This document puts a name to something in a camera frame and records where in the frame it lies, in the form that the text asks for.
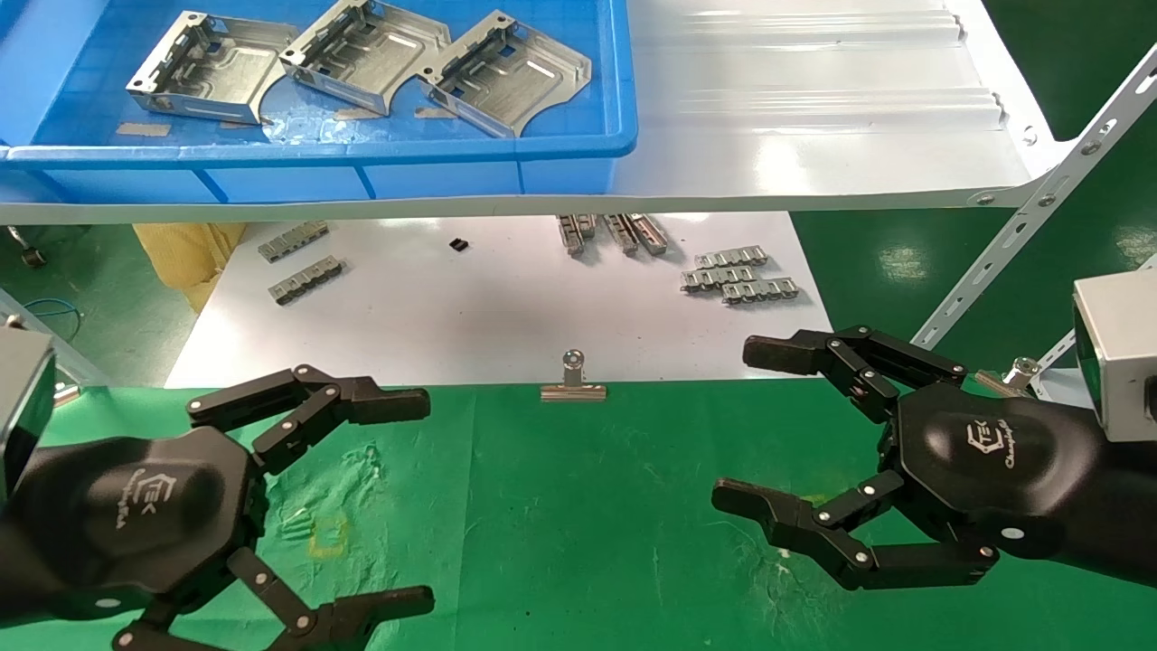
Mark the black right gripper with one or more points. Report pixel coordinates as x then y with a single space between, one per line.
994 461

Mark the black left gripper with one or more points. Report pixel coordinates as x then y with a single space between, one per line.
136 515

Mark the silver sheet metal bracket part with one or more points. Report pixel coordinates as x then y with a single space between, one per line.
506 81
371 59
221 77

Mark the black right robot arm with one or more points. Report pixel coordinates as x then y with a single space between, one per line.
1125 506

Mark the yellow square tape outline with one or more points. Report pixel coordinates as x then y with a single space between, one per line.
312 542

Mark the small grey metal strip part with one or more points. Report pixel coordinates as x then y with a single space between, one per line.
572 233
732 258
651 235
761 290
717 278
294 240
307 280
621 233

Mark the white board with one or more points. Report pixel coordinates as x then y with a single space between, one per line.
470 316

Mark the short white perforated strut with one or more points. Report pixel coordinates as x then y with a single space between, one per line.
1056 357

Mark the yellow plastic bag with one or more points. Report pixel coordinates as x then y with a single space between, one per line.
185 258

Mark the white metal shelf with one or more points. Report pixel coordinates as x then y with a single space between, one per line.
813 108

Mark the long white perforated strut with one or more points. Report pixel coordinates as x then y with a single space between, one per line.
1039 203

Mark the blue plastic bin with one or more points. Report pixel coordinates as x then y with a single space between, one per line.
560 127

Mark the brown tape strip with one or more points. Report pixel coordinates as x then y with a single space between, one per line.
354 114
432 113
143 129
240 124

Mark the black caster wheel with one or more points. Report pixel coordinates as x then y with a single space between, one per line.
32 257

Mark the grey metal frame strut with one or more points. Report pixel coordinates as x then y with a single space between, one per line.
81 366

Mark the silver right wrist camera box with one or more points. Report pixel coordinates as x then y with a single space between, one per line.
1121 353

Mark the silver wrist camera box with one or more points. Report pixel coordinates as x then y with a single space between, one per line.
1121 353
23 407

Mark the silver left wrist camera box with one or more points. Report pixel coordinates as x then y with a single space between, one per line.
23 407

